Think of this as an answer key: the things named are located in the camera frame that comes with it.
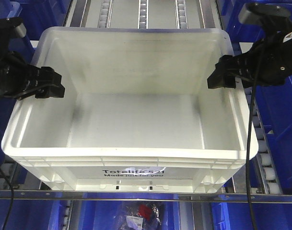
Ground black right camera cable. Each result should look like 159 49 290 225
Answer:
245 40 266 230

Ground rear left roller track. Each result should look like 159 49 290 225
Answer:
97 0 113 28

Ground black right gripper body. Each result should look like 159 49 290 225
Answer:
244 31 292 85

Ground rear centre roller track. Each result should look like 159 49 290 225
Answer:
138 0 149 29

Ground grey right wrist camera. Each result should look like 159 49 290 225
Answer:
238 2 291 25

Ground white plastic tote bin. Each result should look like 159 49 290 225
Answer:
1 27 249 193

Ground bagged red and black parts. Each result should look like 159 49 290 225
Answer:
115 201 164 230

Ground blue bin lower left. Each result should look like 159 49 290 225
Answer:
0 199 68 230

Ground white roller track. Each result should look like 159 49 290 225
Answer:
232 43 284 195
0 158 17 190

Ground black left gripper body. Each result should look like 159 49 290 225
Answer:
0 47 32 100

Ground blue bin lower middle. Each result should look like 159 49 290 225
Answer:
77 201 180 230

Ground left white roller track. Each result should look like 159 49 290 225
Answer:
0 158 17 190

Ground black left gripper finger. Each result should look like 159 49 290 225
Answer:
28 66 62 87
21 85 65 100

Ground blue bin lower right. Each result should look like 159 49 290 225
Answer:
211 203 292 230

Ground steel shelf front rail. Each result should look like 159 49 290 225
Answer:
0 189 292 204

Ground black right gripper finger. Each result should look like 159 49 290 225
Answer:
207 71 242 89
215 55 244 75

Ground rear right roller track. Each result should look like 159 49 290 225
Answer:
175 0 188 29

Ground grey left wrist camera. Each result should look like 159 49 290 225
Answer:
0 17 26 43

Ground black left camera cable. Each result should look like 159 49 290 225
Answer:
0 152 15 230

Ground right white roller track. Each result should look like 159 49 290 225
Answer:
232 43 284 195

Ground black camera cable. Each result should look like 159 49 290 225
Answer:
0 152 15 230
245 40 266 230

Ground blue bin right of tote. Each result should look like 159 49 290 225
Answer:
248 14 292 190

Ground blue bin upper right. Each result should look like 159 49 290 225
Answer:
218 0 292 43

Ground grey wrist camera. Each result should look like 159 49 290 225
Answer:
0 17 26 43
238 2 291 25

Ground blue bin left of tote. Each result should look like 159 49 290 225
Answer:
0 1 36 183

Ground blue bin of tote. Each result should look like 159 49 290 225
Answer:
248 14 292 190
0 1 36 183

